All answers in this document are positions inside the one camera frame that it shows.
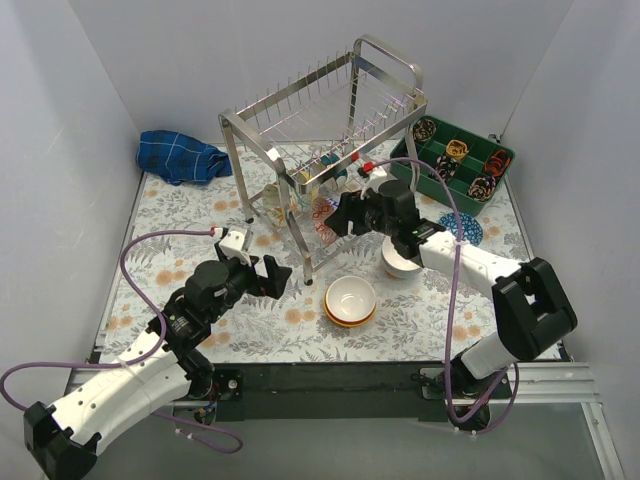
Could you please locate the white grey-rimmed bowl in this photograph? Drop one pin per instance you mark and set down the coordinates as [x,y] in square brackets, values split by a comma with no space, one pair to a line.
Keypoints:
[392,259]

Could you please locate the dark teal bowl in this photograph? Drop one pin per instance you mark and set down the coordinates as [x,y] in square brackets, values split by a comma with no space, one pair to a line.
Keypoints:
[339,178]

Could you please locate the red patterned bowl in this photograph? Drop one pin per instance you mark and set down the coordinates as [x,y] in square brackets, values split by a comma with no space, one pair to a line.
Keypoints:
[322,209]

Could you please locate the rolled yellow sock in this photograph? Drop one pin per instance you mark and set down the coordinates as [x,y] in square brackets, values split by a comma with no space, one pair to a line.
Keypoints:
[456,149]

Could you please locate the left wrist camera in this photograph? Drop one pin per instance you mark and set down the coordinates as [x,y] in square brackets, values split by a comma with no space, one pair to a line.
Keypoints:
[239,241]

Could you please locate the orange and white bowl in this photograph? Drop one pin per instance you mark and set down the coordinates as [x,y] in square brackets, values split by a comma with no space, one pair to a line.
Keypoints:
[350,297]

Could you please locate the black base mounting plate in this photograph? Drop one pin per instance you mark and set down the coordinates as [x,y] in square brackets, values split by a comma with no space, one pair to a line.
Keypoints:
[352,390]

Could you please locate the steel two-tier dish rack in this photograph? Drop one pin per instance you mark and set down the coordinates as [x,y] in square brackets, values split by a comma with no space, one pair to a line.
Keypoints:
[309,135]

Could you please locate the aluminium frame rail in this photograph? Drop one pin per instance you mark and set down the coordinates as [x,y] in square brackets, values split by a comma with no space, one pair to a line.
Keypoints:
[539,382]

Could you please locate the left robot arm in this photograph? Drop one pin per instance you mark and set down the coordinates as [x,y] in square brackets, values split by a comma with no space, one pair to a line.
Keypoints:
[162,364]

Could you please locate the floral table mat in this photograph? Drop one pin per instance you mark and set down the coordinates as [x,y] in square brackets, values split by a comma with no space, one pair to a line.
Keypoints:
[417,318]

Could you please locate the cream floral bowl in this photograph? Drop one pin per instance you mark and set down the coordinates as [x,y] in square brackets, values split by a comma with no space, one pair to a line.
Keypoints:
[271,203]

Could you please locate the white bowl red diamond pattern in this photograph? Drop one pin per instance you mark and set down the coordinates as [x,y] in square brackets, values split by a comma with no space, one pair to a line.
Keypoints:
[473,232]

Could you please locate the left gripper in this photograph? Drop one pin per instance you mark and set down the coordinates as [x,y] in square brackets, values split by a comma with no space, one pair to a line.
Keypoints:
[263,280]

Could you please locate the blue plaid cloth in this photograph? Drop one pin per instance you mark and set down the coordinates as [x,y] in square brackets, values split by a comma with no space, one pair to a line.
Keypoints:
[178,158]

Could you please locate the rolled dark floral sock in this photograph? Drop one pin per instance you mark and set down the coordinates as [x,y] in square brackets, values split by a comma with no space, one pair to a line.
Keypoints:
[423,130]

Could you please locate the plain white ribbed bowl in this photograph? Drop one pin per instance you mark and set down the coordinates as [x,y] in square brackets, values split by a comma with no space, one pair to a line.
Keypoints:
[403,274]

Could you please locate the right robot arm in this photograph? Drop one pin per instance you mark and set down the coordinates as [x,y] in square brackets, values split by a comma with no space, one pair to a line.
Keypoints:
[531,308]

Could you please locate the rolled brown patterned sock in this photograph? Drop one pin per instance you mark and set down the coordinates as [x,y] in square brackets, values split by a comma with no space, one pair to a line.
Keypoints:
[482,188]

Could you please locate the green compartment tray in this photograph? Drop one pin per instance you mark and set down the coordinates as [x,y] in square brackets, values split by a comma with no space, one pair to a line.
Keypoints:
[471,166]

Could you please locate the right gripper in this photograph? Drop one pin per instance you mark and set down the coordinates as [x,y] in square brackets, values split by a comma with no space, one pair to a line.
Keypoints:
[353,216]

